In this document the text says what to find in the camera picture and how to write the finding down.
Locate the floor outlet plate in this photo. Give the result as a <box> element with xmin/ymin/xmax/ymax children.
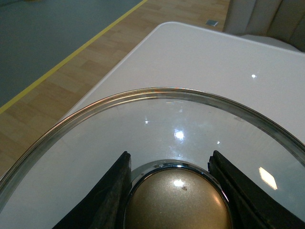
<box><xmin>206</xmin><ymin>20</ymin><xmax>219</xmax><ymax>27</ymax></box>

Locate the glass pot lid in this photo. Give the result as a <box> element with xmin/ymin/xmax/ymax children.
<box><xmin>0</xmin><ymin>88</ymin><xmax>305</xmax><ymax>229</ymax></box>

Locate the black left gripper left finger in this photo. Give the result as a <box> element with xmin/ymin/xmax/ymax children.
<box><xmin>54</xmin><ymin>151</ymin><xmax>131</xmax><ymax>229</ymax></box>

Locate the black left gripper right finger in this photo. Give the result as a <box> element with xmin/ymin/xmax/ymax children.
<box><xmin>208</xmin><ymin>150</ymin><xmax>305</xmax><ymax>229</ymax></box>

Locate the left beige chair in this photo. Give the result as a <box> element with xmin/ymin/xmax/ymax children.
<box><xmin>223</xmin><ymin>0</ymin><xmax>305</xmax><ymax>52</ymax></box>

